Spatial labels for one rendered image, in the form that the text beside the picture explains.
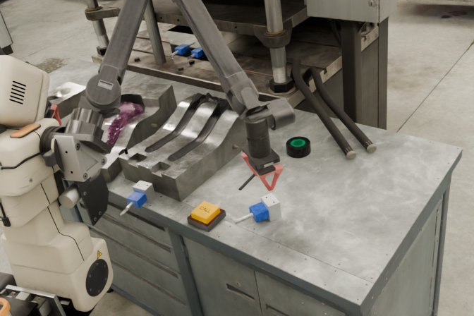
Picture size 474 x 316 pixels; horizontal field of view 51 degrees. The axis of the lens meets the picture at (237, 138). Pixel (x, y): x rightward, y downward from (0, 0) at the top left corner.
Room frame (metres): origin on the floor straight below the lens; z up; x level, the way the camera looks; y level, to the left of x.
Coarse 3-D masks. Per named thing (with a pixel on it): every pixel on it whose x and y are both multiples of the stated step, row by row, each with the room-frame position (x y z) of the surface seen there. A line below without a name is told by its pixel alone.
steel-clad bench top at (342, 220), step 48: (336, 144) 1.39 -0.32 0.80; (384, 144) 1.34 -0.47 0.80; (432, 144) 1.30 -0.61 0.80; (240, 192) 1.22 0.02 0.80; (288, 192) 1.18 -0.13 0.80; (336, 192) 1.14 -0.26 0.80; (384, 192) 1.10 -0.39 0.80; (432, 192) 1.07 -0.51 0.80; (240, 240) 1.01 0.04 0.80; (288, 240) 0.98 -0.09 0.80; (336, 240) 0.95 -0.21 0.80; (384, 240) 0.92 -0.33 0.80; (336, 288) 0.80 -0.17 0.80
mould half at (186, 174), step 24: (192, 96) 1.66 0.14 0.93; (192, 120) 1.52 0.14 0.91; (240, 120) 1.45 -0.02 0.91; (144, 144) 1.45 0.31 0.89; (168, 144) 1.43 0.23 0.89; (216, 144) 1.38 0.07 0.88; (240, 144) 1.44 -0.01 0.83; (144, 168) 1.31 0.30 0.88; (192, 168) 1.27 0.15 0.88; (216, 168) 1.34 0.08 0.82; (168, 192) 1.25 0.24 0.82; (192, 192) 1.26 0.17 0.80
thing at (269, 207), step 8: (264, 200) 1.09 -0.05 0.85; (272, 200) 1.09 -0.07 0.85; (256, 208) 1.08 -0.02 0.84; (264, 208) 1.07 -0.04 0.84; (272, 208) 1.07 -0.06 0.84; (280, 208) 1.07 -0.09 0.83; (248, 216) 1.06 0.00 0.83; (256, 216) 1.05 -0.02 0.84; (264, 216) 1.06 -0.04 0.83; (272, 216) 1.06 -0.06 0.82; (280, 216) 1.07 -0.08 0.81
